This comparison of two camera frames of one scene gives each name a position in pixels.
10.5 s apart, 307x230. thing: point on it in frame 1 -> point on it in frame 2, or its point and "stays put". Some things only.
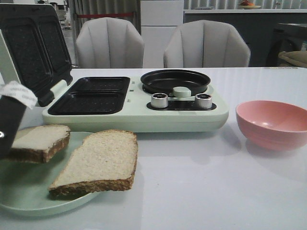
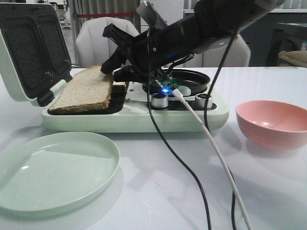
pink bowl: [273, 125] stays put
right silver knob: [204, 100] stays put
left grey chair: [108, 42] stays put
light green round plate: [24, 186] stays put
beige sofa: [298, 58] stays put
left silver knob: [159, 100] stays put
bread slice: [39, 143] -> [119, 87]
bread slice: [106, 160] -> [87, 93]
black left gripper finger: [13, 109] -> [129, 74]
